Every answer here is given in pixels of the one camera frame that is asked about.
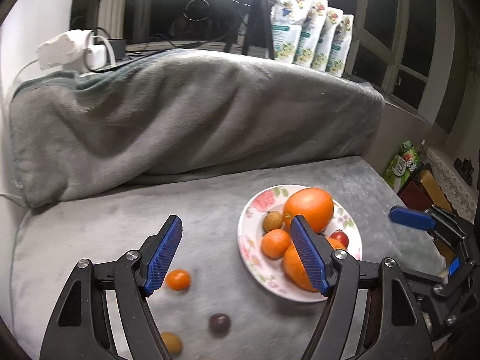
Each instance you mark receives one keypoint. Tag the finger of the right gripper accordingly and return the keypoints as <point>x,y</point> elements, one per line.
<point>420,220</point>

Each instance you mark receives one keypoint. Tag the floral white plate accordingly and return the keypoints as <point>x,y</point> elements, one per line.
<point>269,272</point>

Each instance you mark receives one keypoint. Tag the red tomato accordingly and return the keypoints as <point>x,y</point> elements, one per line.
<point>338,240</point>

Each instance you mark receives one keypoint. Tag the white plug charger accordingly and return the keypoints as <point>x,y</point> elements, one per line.
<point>99,53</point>

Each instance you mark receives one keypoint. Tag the rough bumpy orange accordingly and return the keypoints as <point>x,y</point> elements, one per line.
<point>294,269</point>

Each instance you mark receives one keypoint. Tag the grey plush seat mat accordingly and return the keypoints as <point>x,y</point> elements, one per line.
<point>52,239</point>

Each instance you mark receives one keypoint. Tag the small mandarin orange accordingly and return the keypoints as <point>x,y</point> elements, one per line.
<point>275,243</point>

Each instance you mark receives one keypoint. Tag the dark purple grape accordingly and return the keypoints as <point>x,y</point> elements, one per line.
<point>219,324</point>

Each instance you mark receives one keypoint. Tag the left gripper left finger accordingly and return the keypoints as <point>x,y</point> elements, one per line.
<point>79,326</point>

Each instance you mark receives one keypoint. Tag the brown cardboard box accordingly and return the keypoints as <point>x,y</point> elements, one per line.
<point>432,189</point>

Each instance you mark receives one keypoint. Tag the small orange kumquat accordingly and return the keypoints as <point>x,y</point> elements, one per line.
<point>178,280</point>

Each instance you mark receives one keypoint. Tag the red gift box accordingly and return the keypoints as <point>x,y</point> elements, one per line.
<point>414,197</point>

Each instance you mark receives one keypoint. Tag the black tripod stand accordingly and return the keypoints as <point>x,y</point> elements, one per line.
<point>251,15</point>

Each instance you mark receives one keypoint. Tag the brown longan fruit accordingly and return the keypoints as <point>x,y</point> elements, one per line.
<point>172,342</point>
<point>272,221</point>

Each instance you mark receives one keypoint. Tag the green printed carton box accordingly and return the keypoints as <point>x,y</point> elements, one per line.
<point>402,166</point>

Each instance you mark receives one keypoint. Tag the large smooth orange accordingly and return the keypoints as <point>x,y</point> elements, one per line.
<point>315,205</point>

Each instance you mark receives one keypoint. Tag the floral refill pouch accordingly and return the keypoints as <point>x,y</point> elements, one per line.
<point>287,18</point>
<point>340,46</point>
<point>310,33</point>
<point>322,51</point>

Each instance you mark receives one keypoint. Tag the white power strip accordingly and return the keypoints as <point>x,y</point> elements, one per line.
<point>63,49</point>

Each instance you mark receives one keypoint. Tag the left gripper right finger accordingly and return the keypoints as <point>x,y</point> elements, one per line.
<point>336,275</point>

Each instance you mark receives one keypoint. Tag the grey blanket backrest cushion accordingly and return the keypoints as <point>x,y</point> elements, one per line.
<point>181,115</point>

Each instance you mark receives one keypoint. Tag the black power adapter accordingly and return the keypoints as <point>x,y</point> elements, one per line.
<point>119,48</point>

